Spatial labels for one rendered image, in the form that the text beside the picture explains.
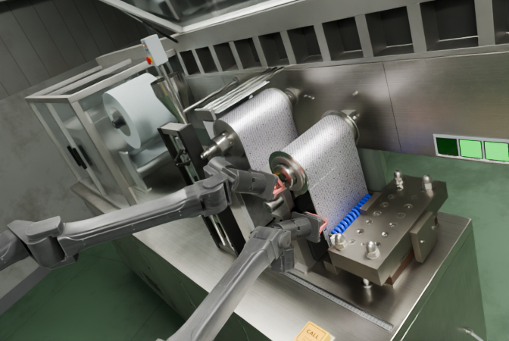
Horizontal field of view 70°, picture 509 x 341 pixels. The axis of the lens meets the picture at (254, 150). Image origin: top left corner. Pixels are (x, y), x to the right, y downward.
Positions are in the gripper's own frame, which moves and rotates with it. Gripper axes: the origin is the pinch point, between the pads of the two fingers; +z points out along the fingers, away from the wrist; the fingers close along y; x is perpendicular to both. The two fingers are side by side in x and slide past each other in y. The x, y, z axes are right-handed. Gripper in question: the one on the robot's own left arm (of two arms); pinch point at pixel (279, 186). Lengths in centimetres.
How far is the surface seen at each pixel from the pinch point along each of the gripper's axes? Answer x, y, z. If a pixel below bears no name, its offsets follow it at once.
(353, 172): 8.9, 8.8, 22.8
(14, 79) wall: 20, -337, 0
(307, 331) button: -34.4, 16.9, 4.2
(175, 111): 16, -70, 5
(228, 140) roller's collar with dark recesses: 9.5, -22.4, -3.4
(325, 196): 0.1, 8.0, 11.5
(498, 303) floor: -37, 37, 140
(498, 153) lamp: 22, 45, 26
